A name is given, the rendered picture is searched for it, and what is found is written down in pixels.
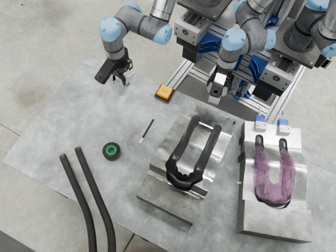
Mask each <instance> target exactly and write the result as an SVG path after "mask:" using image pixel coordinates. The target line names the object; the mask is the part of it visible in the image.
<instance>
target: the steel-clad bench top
mask: <svg viewBox="0 0 336 252"><path fill-rule="evenodd" d="M105 61H106V60H104V59H102V58H99V57H97V56H95V55H92V54H90V53H88V52H87V53H86V54H85V56H84V57H83V58H82V59H81V61H80V62H79V63H78V65H77V66H76V67H75V68H74V70H73V71H72V72H71V73H70V75H69V76H68V77H67V79H66V80H65V81H64V82H63V84H62V85H61V86H60V87H59V89H58V90H57V91H56V92H55V94H54V95H53V96H52V98H51V99H50V100H49V101H48V103H47V104H46V105H45V106H44V108H43V109H42V110H41V111H40V113H39V114H38V115H37V117H36V118H35V119H34V120H33V122H32V123H31V124H30V125H29V127H28V128H27V129H26V130H25V132H24V133H23V134H22V136H21V137H20V138H19V139H18V141H17V142H16V143H15V144H14V146H13V147H12V148H11V149H10V151H9V152H8V153H7V155H6V156H5V157H4V158H3V160H2V162H3V163H5V164H7V165H9V166H11V167H12V168H14V169H16V170H18V171H20V172H22V173H23V174H25V175H27V176H29V177H31V178H33V179H35V180H36V181H38V182H40V183H42V184H44V185H46V186H48V187H49V188H51V189H53V190H55V191H57V192H59V193H61V194H62V195H64V196H66V197H68V198H70V199H72V200H74V201H75V202H77V203H79V202H78V200H77V197H76V195H75V193H74V190H73V188H72V186H71V183H70V181H69V179H68V176H67V174H66V172H65V169H64V167H63V165H62V162H61V160H60V158H59V154H61V153H65V155H66V157H67V159H68V161H69V164H70V166H71V168H72V170H73V172H74V175H75V177H76V179H77V181H78V184H79V186H80V188H81V190H82V192H83V195H84V197H85V199H86V201H87V204H88V206H89V208H90V210H92V211H94V212H96V213H98V214H100V211H99V209H98V207H97V204H96V202H95V199H94V197H93V194H92V192H91V189H90V187H89V184H88V182H87V180H86V177H85V175H84V172H83V170H82V167H81V165H80V162H79V160H78V157H77V155H76V153H75V150H74V147H75V146H80V147H81V150H82V152H83V154H84V157H85V159H86V161H87V164H88V166H89V168H90V171H91V173H92V175H93V178H94V180H95V182H96V185H97V187H98V189H99V192H100V194H101V196H102V199H103V201H104V203H105V206H106V208H107V210H108V213H109V215H110V218H111V220H112V221H113V222H114V223H116V224H118V225H120V226H122V227H124V228H126V229H127V230H129V231H131V232H133V233H135V234H137V235H139V236H140V237H142V238H144V239H146V240H148V241H150V242H151V243H153V244H155V245H157V246H159V247H161V248H163V249H164V250H166V251H168V252H336V159H334V158H332V157H330V156H327V155H325V154H323V153H320V152H318V151H316V150H313V149H311V148H309V147H306V146H304V145H301V151H302V155H303V158H304V160H305V163H306V167H307V185H306V209H307V210H311V223H312V240H313V242H308V243H294V242H288V241H282V240H276V239H270V238H264V237H259V236H253V235H247V234H241V233H237V220H238V200H239V184H237V182H239V181H240V162H239V163H238V156H240V155H241V144H240V145H239V140H240V138H241V137H242V125H243V123H244V122H245V120H244V119H241V118H239V117H237V116H234V115H232V114H230V113H227V112H225V111H223V110H220V109H218V108H216V107H213V106H211V105H209V104H206V103H204V102H202V101H199V100H197V99H195V98H192V97H190V96H188V95H185V94H183V93H181V92H178V91H176V90H175V93H174V94H173V96H172V98H171V100H170V101H169V103H166V102H163V101H161V100H159V99H157V98H154V95H155V94H156V92H157V90H158V89H159V87H160V85H161V84H160V83H158V82H155V81H153V80H151V79H148V78H146V77H144V76H141V75H139V74H137V73H136V74H135V75H134V76H133V77H131V80H130V81H129V82H130V85H129V86H128V87H126V89H125V92H124V93H123V94H122V95H121V96H118V95H117V94H116V93H115V92H113V91H112V88H111V83H112V82H113V81H112V79H111V77H109V79H108V80H107V82H106V83H105V84H101V83H99V82H98V81H97V80H95V76H96V74H97V73H98V71H99V70H100V68H101V67H102V65H103V64H104V62H105ZM186 99H189V100H191V101H194V102H196V103H198V105H199V106H201V107H204V108H206V109H207V108H210V109H212V110H214V111H217V112H219V114H220V115H222V116H225V117H227V118H229V117H231V118H233V119H235V120H238V122H237V125H236V127H235V129H234V131H233V134H232V136H231V138H230V141H229V143H228V145H227V148H226V150H225V152H224V154H223V157H222V159H221V162H220V164H219V167H218V169H217V172H216V174H215V177H214V179H213V182H212V184H211V186H210V189H209V191H208V193H207V194H206V196H205V198H204V200H203V202H202V205H201V207H200V209H199V212H198V214H197V216H196V219H195V221H194V223H193V225H192V226H191V225H189V224H187V223H185V222H183V221H181V220H179V219H177V218H175V217H173V216H171V215H169V214H168V213H166V212H164V211H162V210H160V209H158V208H156V207H154V206H152V205H150V204H148V203H146V202H144V201H142V200H140V199H138V198H137V196H136V194H137V192H138V190H139V188H140V186H141V185H142V183H143V181H144V179H145V177H146V175H147V173H148V171H149V169H150V162H151V160H152V158H153V156H154V154H155V152H156V151H157V147H159V146H160V145H161V143H162V142H163V140H164V139H165V138H166V136H167V134H168V133H169V131H170V129H171V127H172V125H173V123H174V121H175V120H176V118H177V116H178V114H179V112H180V110H181V108H182V106H183V104H184V103H185V101H186ZM152 119H154V121H153V123H152V125H151V127H150V128H149V130H148V132H147V133H146V135H145V137H144V139H143V140H142V142H141V143H139V142H140V140H141V138H142V136H143V135H144V133H145V131H146V130H147V128H148V126H149V125H150V123H151V121H152ZM110 142H114V143H117V144H118V145H119V147H120V150H121V155H120V157H119V158H118V159H117V160H114V161H109V160H107V159H106V158H105V157H104V155H103V152H102V151H103V147H104V145H105V144H107V143H110ZM100 215H101V214H100Z"/></svg>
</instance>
